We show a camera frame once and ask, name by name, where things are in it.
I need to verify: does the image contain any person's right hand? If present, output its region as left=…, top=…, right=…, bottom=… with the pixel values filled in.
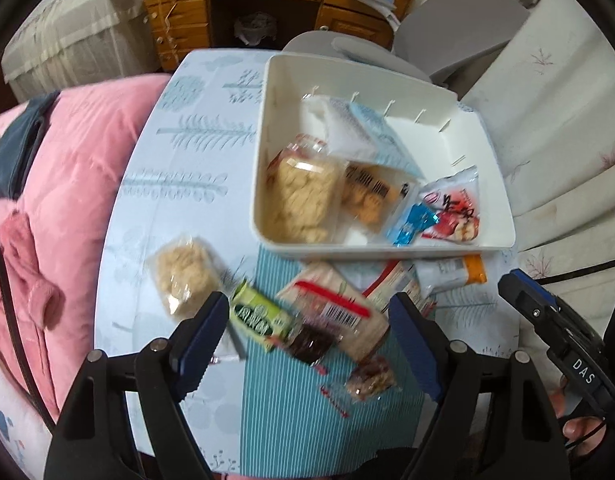
left=549, top=389, right=605, bottom=448

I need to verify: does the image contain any orange white snack packet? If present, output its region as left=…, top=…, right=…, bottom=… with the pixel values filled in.
left=414, top=255, right=487, bottom=298

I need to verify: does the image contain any pink quilt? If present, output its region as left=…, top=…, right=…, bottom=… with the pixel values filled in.
left=0, top=74, right=170, bottom=418

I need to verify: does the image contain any black cable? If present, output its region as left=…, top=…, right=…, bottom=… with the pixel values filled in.
left=0, top=219, right=59, bottom=430

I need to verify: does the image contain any navy folded cloth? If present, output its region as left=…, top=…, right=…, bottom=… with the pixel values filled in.
left=0, top=91, right=60, bottom=200

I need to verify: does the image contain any white plastic storage box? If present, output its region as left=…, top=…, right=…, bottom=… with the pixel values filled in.
left=250, top=53, right=516, bottom=260

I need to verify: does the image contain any small cookies clear bag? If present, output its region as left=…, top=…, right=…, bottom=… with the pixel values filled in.
left=341, top=162, right=419, bottom=233

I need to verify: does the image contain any brown nut candy packet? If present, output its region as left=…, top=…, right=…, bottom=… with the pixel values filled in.
left=345, top=356, right=396, bottom=402

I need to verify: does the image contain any dark dried fruit packet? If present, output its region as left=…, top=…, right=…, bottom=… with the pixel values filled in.
left=268, top=322, right=335, bottom=366

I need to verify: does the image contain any puffed rice snack bag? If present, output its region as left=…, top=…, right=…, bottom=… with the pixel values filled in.
left=264, top=133, right=347, bottom=245

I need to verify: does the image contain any grey office chair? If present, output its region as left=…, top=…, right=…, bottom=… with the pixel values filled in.
left=284, top=0, right=530, bottom=84

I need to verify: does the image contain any red striped cracker packet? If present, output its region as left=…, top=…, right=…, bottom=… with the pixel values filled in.
left=277, top=261, right=424, bottom=361

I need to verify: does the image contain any tree patterned tablecloth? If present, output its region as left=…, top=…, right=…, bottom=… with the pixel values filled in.
left=95, top=49, right=516, bottom=478

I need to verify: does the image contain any wooden desk with drawers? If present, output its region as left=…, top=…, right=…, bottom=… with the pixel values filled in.
left=143, top=0, right=414, bottom=73

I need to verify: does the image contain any white blue printed snack bag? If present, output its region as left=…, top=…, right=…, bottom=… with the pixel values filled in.
left=303, top=96, right=423, bottom=180

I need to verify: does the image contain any red white snack packet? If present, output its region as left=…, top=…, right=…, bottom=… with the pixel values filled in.
left=417, top=166, right=480, bottom=243

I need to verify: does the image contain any blue foil snack packet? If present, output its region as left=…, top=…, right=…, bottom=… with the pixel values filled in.
left=385, top=203, right=439, bottom=247

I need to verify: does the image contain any white floral curtain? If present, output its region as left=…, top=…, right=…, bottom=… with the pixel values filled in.
left=401, top=0, right=615, bottom=281

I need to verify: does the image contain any green pastry packet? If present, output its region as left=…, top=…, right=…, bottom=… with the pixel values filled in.
left=230, top=280, right=294, bottom=352

